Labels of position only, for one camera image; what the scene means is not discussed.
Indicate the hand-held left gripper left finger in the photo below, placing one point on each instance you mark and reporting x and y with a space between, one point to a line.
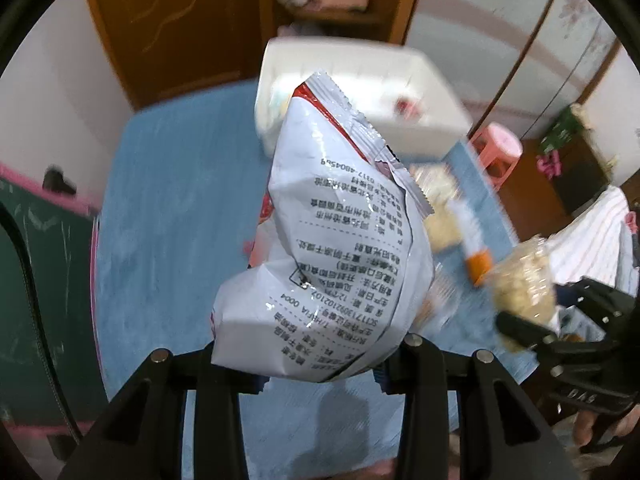
215 375

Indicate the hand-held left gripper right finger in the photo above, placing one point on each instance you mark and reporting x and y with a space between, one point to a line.
415 370

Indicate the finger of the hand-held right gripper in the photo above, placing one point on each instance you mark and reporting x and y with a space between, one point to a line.
525 332
607 305

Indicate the clear packet of yellow puffs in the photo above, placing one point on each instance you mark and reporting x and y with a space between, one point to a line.
525 280

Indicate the white printed snack bag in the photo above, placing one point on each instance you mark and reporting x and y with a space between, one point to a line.
340 240

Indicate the white plastic bin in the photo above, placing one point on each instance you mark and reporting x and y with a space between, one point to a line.
350 75

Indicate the clear packet of pale snacks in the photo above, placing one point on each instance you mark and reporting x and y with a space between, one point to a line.
440 205

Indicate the person's right hand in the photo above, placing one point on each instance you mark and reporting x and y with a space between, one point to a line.
582 427

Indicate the white patterned cloth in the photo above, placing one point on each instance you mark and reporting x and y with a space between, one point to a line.
590 240

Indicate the clear snack packet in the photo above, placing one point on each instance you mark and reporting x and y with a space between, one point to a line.
442 300

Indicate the orange and white snack packet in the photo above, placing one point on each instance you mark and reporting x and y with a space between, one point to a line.
472 245

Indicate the pink toy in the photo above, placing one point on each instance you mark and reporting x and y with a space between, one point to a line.
548 165

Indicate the blue fleece blanket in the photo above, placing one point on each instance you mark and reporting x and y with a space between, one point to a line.
175 210

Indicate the green package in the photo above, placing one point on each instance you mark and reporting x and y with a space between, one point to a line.
562 130

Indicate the pink plastic stool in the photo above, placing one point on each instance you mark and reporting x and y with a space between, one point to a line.
497 147

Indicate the small black device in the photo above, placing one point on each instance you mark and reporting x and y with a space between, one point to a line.
59 179

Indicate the pale sliding wardrobe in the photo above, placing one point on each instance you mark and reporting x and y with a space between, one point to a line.
475 35

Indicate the wooden shelf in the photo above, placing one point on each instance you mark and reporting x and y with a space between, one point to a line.
390 5

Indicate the brown wooden door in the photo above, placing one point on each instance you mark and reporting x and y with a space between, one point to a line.
175 20

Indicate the green chalkboard with pink frame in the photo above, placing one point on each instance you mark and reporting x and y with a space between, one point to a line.
45 270

